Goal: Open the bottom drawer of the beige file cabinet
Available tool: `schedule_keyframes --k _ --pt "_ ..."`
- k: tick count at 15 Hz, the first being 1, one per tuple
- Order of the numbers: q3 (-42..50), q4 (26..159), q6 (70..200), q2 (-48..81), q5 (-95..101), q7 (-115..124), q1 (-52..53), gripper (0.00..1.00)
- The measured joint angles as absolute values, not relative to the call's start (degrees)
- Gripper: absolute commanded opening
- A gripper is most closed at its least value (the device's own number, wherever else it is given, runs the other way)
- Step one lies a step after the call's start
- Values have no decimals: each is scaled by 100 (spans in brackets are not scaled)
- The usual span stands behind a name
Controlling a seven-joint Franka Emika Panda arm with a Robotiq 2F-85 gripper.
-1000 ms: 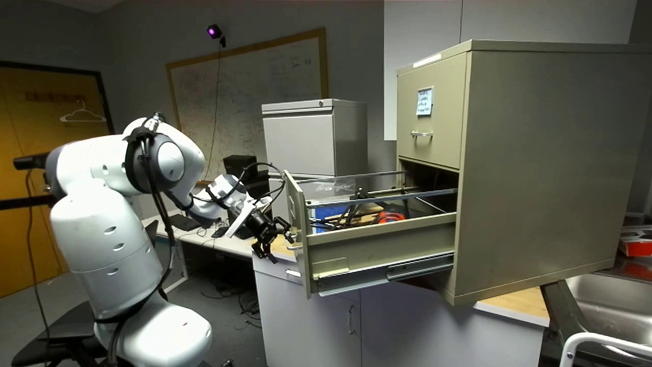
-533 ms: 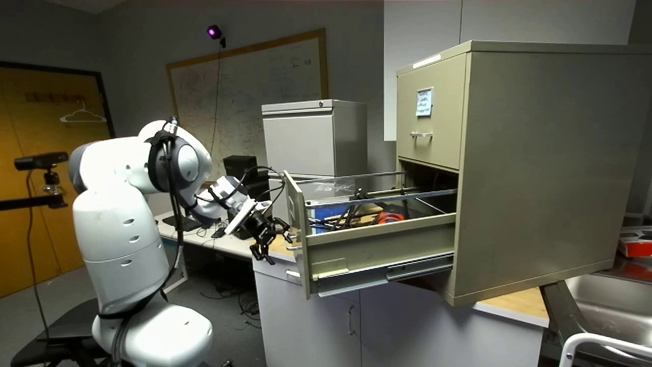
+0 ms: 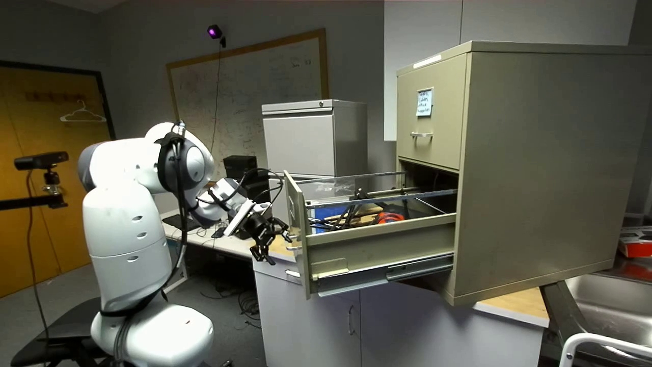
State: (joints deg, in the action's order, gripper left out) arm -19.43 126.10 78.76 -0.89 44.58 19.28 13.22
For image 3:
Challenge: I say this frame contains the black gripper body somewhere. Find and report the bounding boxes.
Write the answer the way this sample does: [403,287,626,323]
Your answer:
[233,203,275,242]

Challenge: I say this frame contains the beige file cabinet drawer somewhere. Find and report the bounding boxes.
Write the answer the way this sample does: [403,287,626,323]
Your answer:
[281,168,459,301]

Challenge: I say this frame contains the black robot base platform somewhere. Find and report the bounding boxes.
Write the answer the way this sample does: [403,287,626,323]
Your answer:
[8,293,237,367]

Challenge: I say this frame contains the grey two-drawer file cabinet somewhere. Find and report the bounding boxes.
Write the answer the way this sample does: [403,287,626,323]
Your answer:
[259,97,370,200]

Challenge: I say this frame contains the white counter base cabinet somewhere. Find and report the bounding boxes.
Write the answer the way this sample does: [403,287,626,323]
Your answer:
[251,236,551,367]

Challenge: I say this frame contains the beige drawer with paper label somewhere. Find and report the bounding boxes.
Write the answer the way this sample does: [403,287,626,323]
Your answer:
[396,54,474,173]

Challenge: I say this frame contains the white paper drawer label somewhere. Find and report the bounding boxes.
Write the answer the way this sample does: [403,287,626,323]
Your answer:
[414,86,436,121]

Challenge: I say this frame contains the beige file cabinet body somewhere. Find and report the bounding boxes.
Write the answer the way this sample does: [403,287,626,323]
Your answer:
[396,40,652,310]

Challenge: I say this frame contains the blue box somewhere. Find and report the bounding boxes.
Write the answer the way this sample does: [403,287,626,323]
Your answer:
[305,203,343,224]

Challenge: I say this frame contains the light office desk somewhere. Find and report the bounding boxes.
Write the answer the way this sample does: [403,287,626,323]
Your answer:
[162,212,259,262]

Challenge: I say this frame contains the orange tool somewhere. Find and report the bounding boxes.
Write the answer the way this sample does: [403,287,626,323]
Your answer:
[375,209,409,227]

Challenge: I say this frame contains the wood-framed whiteboard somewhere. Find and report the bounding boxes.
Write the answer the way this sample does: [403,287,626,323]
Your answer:
[166,26,330,187]

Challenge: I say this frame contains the yellow door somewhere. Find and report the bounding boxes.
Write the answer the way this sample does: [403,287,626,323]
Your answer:
[0,59,118,301]

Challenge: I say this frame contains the steel sink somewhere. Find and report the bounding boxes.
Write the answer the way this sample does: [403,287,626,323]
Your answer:
[541,267,652,367]

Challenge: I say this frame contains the red boxes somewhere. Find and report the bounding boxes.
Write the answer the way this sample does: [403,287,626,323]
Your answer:
[618,232,652,281]

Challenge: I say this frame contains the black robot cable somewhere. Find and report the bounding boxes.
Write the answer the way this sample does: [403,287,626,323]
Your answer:
[154,121,237,323]

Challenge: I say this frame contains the wall camera with purple light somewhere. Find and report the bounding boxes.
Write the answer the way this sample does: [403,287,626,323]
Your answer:
[206,23,230,51]

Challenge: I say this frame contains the wire clothes hanger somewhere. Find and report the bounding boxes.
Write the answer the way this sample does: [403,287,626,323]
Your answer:
[58,102,111,129]

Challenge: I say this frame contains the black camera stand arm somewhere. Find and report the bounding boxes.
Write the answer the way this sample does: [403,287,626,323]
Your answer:
[0,168,71,214]

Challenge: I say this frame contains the black stereo camera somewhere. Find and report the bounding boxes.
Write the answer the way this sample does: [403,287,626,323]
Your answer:
[12,149,71,173]

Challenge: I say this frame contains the white tube frame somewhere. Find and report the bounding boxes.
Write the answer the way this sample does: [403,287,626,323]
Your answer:
[556,329,652,367]

